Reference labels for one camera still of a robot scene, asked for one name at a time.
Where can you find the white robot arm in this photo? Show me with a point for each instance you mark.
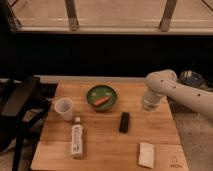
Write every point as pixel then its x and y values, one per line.
pixel 164 83

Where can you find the white folded napkin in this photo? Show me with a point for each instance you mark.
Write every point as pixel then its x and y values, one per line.
pixel 146 155

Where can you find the orange carrot piece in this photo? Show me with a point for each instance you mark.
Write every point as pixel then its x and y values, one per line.
pixel 101 101

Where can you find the green bowl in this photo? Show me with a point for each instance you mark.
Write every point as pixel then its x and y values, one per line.
pixel 99 91

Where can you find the dark round robot base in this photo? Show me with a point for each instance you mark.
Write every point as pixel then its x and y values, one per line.
pixel 192 79

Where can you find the black office chair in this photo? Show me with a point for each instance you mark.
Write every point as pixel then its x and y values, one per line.
pixel 22 105

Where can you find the white plastic bottle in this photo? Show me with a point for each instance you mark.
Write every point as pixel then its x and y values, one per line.
pixel 76 138

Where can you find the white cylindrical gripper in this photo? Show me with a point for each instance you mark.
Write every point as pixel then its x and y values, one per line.
pixel 151 100

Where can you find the black eraser block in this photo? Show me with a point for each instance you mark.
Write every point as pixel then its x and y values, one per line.
pixel 124 122

